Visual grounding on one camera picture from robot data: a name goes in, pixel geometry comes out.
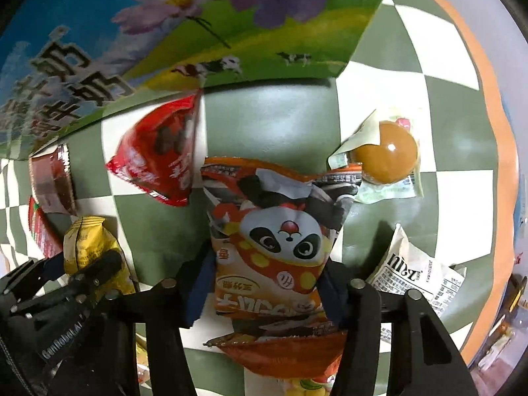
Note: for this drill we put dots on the green yellow snack packet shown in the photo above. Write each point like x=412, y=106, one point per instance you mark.
x=307, y=387

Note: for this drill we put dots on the orange panda snack packet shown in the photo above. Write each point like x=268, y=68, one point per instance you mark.
x=280, y=235

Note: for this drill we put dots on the white black print snack packet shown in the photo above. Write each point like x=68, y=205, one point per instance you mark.
x=408, y=272

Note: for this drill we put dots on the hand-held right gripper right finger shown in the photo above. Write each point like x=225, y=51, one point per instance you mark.
x=330, y=297

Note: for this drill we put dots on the flower print cardboard box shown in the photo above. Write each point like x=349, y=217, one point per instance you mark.
x=206, y=16

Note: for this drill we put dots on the slim red snack packet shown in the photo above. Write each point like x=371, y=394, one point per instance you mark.
x=41, y=227

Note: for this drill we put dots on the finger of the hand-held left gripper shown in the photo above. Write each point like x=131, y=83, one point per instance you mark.
x=29, y=272
x=101, y=268

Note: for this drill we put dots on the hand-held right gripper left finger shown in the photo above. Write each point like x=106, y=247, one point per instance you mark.
x=194, y=297

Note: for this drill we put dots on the white brown snack packet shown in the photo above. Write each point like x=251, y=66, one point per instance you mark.
x=49, y=177

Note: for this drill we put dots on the bun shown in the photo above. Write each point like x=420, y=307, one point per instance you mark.
x=385, y=156

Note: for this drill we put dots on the red snack packet dark print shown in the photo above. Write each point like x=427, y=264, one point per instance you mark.
x=156, y=152

